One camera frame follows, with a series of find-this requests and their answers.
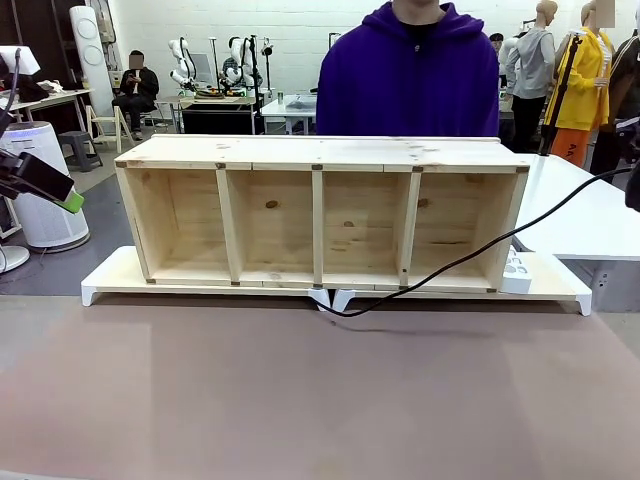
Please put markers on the black tripod stand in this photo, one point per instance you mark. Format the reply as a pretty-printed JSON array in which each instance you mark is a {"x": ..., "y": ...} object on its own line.
[{"x": 562, "y": 80}]

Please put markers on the grey plastic stool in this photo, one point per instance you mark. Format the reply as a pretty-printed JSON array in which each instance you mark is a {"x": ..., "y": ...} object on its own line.
[{"x": 80, "y": 147}]

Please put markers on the person in purple hoodie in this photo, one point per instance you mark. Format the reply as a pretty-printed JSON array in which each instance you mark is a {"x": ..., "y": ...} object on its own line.
[{"x": 410, "y": 80}]

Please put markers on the mannequin in brown jacket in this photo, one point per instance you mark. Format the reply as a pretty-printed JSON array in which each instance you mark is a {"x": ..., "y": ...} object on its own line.
[{"x": 622, "y": 100}]

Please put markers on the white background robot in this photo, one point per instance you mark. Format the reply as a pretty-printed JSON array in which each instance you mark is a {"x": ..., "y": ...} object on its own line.
[
  {"x": 181, "y": 62},
  {"x": 240, "y": 60}
]

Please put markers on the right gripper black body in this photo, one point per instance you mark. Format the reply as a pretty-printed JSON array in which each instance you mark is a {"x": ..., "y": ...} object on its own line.
[{"x": 634, "y": 185}]

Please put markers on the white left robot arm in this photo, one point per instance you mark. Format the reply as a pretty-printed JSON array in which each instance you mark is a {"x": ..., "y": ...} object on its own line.
[{"x": 20, "y": 60}]

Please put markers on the seated person with phone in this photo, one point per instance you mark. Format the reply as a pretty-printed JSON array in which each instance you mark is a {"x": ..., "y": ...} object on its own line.
[{"x": 135, "y": 90}]

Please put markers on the wooden step stool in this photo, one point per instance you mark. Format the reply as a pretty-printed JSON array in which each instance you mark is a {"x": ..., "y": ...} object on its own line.
[{"x": 107, "y": 127}]

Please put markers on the mannequin in yellow jacket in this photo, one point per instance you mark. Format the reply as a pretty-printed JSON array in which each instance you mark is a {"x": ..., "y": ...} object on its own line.
[{"x": 585, "y": 70}]

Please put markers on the white fan base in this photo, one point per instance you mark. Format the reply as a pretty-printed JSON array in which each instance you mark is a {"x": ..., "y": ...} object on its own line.
[{"x": 12, "y": 257}]

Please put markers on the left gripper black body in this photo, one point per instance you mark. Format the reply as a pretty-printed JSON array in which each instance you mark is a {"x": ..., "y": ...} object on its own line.
[{"x": 7, "y": 172}]

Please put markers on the white cylindrical air purifier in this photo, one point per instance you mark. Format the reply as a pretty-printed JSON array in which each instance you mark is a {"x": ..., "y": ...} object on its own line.
[{"x": 47, "y": 220}]

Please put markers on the white-legged wooden riser stand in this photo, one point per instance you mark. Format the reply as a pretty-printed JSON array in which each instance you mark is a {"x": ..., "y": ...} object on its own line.
[
  {"x": 555, "y": 285},
  {"x": 115, "y": 280}
]

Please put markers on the mannequin in grey hoodie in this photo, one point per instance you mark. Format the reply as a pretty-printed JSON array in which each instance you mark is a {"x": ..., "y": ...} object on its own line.
[{"x": 532, "y": 60}]

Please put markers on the wooden background table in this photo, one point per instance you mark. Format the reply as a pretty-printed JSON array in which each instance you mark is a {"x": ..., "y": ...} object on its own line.
[{"x": 220, "y": 112}]

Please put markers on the cluttered white work table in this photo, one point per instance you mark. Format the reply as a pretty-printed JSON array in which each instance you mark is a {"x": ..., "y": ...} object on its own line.
[{"x": 50, "y": 97}]

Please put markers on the tall white air conditioner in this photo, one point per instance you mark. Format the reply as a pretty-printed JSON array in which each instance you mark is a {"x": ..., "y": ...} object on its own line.
[{"x": 90, "y": 50}]

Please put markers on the white background table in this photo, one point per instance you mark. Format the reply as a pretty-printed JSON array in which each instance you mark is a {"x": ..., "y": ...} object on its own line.
[{"x": 290, "y": 107}]

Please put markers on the four-compartment pine wood shelf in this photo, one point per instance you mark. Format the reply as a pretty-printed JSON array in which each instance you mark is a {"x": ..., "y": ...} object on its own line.
[{"x": 320, "y": 150}]

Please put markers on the white power strip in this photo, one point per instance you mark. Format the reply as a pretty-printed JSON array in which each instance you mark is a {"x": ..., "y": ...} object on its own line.
[{"x": 517, "y": 282}]

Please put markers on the seated person black sweater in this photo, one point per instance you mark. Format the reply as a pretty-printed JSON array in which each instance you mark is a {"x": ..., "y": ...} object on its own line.
[{"x": 497, "y": 42}]

